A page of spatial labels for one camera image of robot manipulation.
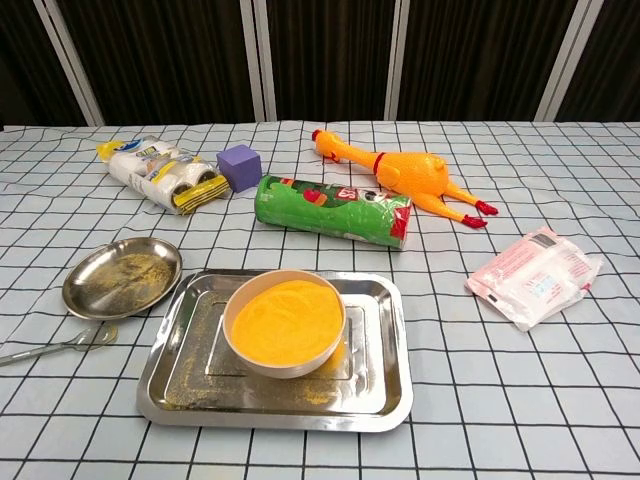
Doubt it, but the metal spoon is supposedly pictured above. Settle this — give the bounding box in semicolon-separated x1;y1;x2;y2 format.
0;324;119;369

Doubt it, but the orange-yellow powder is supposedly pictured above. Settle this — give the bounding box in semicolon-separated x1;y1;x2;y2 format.
230;279;345;366

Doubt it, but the white bowl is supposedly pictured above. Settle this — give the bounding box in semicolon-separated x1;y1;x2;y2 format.
222;268;347;380

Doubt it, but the rectangular steel tray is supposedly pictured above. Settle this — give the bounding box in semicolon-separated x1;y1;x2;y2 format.
135;268;414;434

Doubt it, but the green chips can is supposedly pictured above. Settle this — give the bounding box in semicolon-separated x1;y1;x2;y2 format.
254;173;413;252

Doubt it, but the purple cube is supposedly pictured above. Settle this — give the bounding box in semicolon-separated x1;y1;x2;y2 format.
215;144;264;194

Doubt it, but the orange rubber chicken toy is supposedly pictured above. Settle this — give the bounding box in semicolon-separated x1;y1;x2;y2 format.
311;128;500;230

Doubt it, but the pack of white rolls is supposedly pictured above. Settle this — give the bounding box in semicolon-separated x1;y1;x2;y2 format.
95;135;231;216

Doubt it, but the black folding partition screen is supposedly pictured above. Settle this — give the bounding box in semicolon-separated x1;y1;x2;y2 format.
0;0;640;126

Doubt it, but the round steel plate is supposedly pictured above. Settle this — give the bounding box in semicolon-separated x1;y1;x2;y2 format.
61;236;183;321

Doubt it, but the pink white pouch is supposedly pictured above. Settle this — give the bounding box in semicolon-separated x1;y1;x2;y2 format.
464;225;604;333

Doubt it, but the checkered tablecloth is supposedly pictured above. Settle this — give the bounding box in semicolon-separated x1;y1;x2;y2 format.
0;119;640;480

